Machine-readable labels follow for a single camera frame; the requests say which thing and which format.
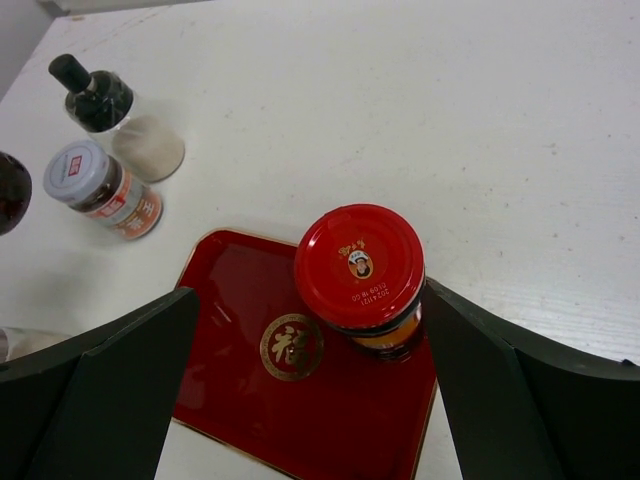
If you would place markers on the red rectangular tray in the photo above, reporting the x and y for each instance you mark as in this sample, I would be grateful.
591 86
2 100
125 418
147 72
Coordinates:
271 380

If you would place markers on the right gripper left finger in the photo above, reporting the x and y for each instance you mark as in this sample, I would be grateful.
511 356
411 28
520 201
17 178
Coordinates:
98 405

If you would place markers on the white lid spice jar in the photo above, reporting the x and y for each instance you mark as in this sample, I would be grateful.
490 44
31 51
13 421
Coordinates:
89 181

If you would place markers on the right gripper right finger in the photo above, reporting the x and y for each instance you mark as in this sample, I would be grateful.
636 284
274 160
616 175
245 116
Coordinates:
523 406

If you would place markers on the red lid sauce jar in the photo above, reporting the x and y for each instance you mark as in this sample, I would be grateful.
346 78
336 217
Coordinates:
15 192
361 269

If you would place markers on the black cap salt grinder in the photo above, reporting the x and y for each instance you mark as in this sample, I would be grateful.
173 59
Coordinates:
137 132

